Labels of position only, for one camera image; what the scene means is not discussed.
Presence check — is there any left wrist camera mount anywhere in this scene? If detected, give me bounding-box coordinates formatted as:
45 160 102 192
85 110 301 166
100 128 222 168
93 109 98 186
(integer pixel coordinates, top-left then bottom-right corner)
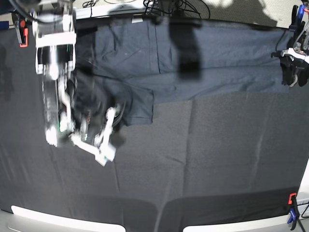
280 47 309 63

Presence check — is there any blue clamp far right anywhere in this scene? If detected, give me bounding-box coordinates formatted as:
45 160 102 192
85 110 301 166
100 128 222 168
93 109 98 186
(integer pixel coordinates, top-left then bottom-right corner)
289 4 306 32

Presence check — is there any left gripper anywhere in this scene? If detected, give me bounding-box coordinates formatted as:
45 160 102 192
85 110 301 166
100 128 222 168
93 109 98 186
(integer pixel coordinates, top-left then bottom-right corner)
271 51 309 87

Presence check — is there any red blue clamp near right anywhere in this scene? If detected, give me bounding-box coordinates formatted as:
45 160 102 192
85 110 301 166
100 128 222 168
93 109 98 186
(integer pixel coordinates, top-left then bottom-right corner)
287 192 306 232

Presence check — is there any aluminium rail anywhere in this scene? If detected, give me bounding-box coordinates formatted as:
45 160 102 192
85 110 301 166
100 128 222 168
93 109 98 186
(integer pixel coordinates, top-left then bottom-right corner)
76 4 145 20

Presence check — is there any red black clamp far left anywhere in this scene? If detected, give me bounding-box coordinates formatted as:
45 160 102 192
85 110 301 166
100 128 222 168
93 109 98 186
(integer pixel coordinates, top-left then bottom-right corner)
14 19 28 48

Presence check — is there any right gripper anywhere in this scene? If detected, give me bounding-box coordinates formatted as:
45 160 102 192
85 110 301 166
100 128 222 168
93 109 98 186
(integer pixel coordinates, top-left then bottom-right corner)
73 101 126 145

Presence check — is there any dark grey t-shirt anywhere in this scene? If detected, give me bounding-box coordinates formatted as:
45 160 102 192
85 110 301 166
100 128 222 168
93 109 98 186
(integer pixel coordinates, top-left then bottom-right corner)
75 18 293 126

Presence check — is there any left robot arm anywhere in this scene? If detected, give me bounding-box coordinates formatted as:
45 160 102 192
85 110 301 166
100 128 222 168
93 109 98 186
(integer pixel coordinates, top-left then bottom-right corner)
271 0 309 87

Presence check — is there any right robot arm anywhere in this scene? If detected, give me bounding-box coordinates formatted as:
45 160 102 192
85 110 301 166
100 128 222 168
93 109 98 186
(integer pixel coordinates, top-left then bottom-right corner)
32 0 126 147

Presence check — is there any black cable bundle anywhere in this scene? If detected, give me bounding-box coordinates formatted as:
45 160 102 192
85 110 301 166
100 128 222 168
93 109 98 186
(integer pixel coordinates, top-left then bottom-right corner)
82 0 211 19

